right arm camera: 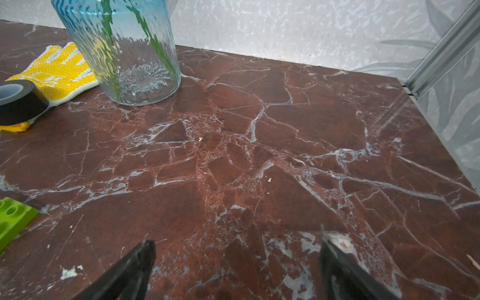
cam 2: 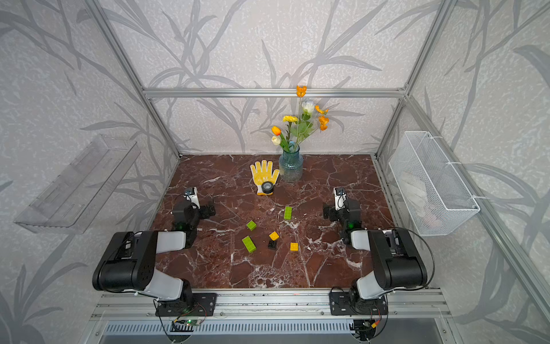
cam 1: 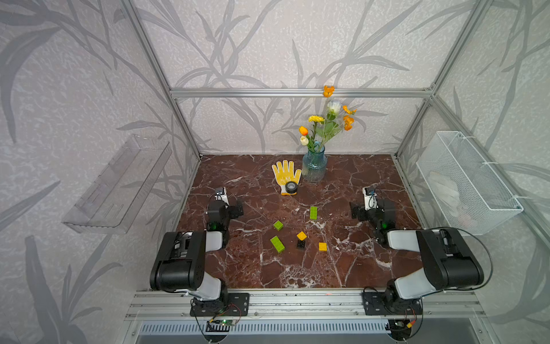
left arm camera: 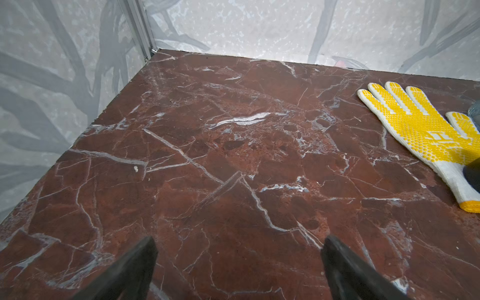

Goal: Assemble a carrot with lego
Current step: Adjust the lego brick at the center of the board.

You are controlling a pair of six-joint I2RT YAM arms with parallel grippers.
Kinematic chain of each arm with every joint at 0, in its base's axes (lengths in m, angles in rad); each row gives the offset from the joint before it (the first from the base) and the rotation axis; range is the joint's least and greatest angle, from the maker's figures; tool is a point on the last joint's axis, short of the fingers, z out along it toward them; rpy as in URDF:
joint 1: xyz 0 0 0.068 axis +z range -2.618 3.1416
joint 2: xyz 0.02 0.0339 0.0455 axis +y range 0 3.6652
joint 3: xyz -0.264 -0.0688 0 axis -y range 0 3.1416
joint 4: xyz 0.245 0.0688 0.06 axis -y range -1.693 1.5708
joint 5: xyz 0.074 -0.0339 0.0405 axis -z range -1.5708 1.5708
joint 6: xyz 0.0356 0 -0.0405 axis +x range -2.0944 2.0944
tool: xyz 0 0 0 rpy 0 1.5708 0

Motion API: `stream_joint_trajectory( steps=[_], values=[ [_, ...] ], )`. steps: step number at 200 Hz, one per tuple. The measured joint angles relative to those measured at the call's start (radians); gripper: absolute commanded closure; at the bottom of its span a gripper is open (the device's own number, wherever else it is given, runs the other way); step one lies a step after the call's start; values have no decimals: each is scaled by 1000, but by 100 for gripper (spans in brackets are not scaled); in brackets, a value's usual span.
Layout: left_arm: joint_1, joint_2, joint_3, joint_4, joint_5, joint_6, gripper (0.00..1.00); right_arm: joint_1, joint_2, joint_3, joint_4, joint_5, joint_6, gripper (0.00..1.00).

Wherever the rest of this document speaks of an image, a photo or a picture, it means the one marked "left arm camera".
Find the yellow white work glove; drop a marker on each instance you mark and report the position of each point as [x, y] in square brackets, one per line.
[447, 144]

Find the blue glass vase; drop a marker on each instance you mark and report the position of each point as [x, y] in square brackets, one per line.
[474, 113]

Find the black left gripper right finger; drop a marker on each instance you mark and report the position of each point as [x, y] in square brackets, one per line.
[351, 278]

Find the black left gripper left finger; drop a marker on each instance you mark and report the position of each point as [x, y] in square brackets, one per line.
[128, 278]

